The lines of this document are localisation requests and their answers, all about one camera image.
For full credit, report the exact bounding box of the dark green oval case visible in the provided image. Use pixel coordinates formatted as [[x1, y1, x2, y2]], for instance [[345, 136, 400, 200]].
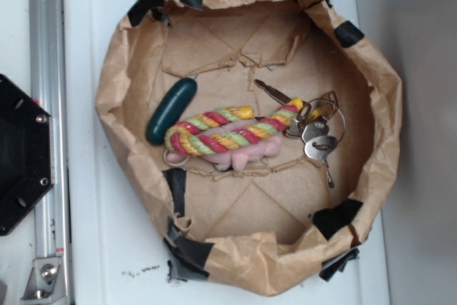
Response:
[[146, 78, 198, 145]]

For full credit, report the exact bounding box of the white tray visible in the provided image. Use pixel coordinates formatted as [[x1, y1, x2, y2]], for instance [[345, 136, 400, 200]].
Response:
[[64, 0, 390, 304]]

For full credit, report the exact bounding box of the black octagonal mount plate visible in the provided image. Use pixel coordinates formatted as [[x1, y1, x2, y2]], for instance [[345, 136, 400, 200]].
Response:
[[1, 74, 54, 236]]

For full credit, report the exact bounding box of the brown paper bag bin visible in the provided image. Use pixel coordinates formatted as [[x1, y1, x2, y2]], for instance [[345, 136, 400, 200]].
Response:
[[96, 0, 402, 296]]

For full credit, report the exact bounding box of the aluminium frame rail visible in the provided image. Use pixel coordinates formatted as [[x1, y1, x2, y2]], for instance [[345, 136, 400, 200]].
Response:
[[21, 0, 74, 304]]

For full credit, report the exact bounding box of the pink plush toy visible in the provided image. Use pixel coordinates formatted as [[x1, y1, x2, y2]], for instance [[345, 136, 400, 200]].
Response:
[[164, 120, 282, 171]]

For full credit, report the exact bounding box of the silver key bunch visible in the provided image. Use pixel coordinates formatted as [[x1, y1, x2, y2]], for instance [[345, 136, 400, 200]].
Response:
[[253, 79, 346, 189]]

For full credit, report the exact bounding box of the multicolored twisted rope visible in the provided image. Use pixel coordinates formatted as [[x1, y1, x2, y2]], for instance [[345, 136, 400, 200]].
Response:
[[164, 96, 304, 157]]

